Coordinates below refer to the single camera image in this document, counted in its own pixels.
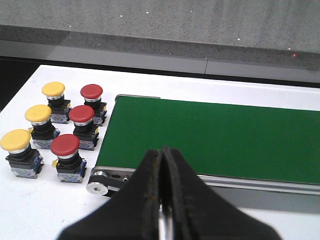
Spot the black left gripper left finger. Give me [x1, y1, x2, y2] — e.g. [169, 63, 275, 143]
[58, 150, 160, 240]

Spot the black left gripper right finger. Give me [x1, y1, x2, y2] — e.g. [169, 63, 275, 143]
[161, 147, 281, 240]

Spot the conveyor end roller pulley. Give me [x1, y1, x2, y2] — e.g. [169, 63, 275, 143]
[86, 170, 109, 196]

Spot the red push button near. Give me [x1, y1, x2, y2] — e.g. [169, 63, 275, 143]
[50, 134, 87, 183]

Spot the red push button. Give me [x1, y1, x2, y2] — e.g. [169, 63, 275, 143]
[50, 134, 87, 183]
[80, 84, 107, 126]
[68, 105, 99, 151]

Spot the green conveyor belt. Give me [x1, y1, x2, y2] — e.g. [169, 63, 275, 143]
[96, 96, 320, 185]

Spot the red push button middle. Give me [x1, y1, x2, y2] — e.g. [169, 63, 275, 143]
[68, 105, 99, 151]

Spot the yellow push button near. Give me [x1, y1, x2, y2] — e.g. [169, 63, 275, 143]
[0, 129, 44, 179]

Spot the yellow push button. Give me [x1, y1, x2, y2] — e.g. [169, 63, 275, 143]
[41, 81, 71, 124]
[24, 104, 60, 149]
[0, 129, 44, 179]

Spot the yellow push button middle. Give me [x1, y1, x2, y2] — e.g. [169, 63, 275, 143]
[24, 104, 60, 149]

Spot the red push button far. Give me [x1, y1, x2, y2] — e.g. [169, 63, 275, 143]
[80, 84, 107, 126]

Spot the yellow push button far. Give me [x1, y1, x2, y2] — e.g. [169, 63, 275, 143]
[41, 81, 71, 124]

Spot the grey stone counter slab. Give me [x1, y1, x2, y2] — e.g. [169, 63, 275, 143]
[0, 0, 320, 71]

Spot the aluminium conveyor frame rail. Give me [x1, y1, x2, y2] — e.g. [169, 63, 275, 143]
[90, 166, 320, 196]

